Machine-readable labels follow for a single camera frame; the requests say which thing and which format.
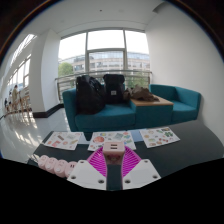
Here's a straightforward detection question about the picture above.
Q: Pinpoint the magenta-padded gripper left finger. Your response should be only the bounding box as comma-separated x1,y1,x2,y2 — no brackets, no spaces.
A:
67,147,116,191

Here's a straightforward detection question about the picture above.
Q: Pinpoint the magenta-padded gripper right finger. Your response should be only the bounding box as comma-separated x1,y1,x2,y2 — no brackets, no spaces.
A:
114,147,162,191

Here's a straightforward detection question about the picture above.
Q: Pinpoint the pink charger block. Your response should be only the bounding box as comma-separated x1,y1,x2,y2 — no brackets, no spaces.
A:
102,141,126,167

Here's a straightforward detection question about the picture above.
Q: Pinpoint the pink power strip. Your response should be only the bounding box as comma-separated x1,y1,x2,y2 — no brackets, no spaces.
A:
37,154,78,178

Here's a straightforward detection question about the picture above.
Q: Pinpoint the sticker sheet with round items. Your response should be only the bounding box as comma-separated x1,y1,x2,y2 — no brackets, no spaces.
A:
87,130,137,152

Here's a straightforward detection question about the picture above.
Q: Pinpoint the sticker sheet with green items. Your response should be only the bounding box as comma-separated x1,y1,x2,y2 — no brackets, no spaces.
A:
139,126,181,149

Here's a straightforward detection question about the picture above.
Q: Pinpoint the sticker sheet with brown items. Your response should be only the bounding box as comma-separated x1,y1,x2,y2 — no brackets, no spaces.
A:
44,131,84,151

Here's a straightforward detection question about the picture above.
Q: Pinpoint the wood-topped teal side table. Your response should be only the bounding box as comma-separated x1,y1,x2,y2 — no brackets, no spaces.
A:
130,95,174,129

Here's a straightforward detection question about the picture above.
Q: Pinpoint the teal sofa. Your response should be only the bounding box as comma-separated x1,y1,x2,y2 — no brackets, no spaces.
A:
62,87,138,134

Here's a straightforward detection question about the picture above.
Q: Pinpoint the brown jacket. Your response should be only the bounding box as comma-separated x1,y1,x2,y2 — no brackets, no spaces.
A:
123,84,160,102

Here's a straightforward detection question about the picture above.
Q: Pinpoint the large black backpack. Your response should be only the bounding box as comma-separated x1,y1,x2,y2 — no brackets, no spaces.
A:
75,74,107,115

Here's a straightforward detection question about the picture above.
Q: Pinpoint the teal armchair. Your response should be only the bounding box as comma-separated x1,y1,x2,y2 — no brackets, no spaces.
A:
148,83,202,125

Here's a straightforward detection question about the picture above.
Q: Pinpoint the black backpack with label patch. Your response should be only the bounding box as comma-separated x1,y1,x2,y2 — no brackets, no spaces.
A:
102,73,126,105

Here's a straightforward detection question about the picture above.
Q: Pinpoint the wooden stools group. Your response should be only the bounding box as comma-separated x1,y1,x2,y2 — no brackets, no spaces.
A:
18,88,33,113

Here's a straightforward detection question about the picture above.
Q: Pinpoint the metal window railing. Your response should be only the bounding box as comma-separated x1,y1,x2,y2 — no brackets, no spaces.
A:
54,69,153,101

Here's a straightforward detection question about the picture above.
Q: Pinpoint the person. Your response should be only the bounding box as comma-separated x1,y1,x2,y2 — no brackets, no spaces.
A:
11,84,20,112
3,97,10,113

